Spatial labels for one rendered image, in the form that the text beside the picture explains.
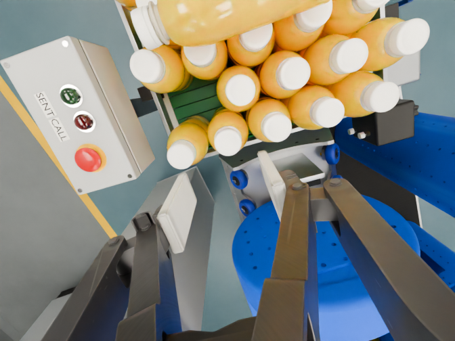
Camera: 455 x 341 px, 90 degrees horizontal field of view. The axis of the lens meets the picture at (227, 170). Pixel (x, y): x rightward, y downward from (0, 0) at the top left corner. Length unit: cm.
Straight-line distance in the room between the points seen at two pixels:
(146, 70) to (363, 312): 39
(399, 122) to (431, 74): 133
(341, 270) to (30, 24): 177
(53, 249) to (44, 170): 66
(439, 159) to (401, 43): 55
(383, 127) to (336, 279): 29
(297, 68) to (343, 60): 6
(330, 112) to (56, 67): 36
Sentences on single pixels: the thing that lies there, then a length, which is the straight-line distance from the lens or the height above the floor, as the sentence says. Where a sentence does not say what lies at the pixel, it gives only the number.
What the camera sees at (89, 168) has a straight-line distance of 38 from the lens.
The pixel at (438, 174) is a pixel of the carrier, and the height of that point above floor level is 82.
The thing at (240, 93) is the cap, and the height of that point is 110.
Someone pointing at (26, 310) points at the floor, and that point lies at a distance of 292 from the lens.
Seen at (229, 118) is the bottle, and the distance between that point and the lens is 36.
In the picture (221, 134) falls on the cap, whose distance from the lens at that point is 32.
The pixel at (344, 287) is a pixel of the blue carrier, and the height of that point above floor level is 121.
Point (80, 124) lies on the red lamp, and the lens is 37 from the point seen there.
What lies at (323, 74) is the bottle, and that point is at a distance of 38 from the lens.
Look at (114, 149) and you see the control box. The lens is 37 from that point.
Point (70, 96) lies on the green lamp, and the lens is 37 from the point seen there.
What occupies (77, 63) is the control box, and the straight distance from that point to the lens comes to 37.
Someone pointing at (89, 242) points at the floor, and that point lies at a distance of 209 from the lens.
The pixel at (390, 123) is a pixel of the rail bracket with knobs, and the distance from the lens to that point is 52.
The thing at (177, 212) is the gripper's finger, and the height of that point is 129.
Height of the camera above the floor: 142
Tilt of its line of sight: 69 degrees down
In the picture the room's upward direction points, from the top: 180 degrees clockwise
